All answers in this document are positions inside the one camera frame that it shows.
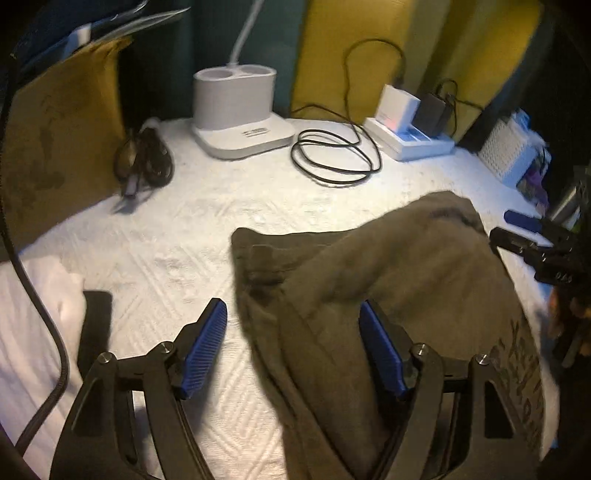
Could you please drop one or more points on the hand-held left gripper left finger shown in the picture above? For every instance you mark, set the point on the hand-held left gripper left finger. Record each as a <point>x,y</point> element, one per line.
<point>203,350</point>

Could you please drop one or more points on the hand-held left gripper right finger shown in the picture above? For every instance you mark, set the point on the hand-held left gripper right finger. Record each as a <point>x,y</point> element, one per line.
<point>381,350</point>

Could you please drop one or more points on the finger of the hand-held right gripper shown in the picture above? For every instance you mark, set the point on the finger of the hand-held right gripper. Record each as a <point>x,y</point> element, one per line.
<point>512,242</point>
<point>524,220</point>

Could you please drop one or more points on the brown t-shirt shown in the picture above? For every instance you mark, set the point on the brown t-shirt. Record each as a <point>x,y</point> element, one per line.
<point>415,267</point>

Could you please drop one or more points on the person's right hand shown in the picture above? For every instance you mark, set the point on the person's right hand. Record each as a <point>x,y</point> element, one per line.
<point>563,314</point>

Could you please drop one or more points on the purple cloth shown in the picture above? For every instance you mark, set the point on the purple cloth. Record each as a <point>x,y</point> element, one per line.
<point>535,177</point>

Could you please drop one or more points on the white plastic basket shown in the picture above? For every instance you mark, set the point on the white plastic basket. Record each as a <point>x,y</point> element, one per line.
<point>503,147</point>

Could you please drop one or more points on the blue white package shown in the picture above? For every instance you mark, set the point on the blue white package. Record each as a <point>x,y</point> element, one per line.
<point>521,117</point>

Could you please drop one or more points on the white quilted table cover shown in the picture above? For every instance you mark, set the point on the white quilted table cover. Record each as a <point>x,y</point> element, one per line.
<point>161,254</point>

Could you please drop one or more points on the white power strip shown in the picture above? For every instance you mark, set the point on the white power strip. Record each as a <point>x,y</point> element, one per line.
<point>415,145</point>

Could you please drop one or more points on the black charger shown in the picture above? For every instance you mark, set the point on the black charger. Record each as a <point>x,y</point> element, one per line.
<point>431,113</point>

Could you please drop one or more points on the white charger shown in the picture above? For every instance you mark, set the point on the white charger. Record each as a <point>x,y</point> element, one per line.
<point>397,108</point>

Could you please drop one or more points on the white cloth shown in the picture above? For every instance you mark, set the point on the white cloth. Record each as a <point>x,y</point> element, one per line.
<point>27,323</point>

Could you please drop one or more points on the white desk lamp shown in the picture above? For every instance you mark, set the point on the white desk lamp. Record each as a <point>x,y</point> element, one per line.
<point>231,101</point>

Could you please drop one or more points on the yellow curtain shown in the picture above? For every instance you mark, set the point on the yellow curtain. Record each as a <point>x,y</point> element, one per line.
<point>332,46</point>

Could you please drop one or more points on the dark green curtain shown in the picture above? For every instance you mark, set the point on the dark green curtain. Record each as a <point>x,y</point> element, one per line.
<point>161,55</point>

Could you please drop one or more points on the dark tablet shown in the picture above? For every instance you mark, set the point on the dark tablet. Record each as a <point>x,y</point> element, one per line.
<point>55,23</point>

